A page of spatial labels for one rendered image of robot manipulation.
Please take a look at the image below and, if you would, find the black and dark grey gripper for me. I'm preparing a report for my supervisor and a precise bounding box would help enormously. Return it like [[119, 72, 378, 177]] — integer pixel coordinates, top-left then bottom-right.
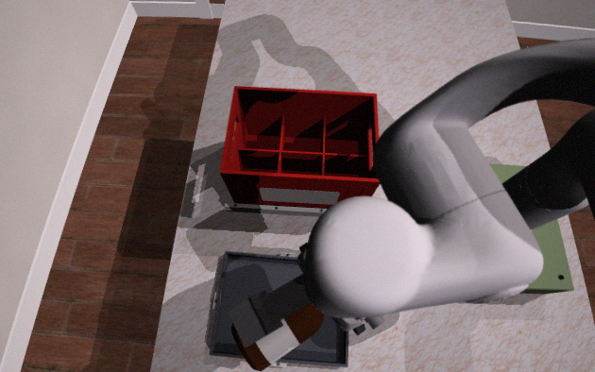
[[297, 243, 366, 335]]

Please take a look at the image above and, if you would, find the brown glass bottle with white label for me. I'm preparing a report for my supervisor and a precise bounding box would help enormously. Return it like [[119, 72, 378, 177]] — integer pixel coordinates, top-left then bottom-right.
[[231, 303, 325, 371]]

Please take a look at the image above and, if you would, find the red crate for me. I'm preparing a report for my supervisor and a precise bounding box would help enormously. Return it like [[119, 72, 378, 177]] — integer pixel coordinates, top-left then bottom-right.
[[220, 86, 378, 209]]

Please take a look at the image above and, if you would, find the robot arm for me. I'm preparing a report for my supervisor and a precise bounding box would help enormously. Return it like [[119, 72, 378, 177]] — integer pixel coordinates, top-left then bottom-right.
[[229, 38, 595, 348]]

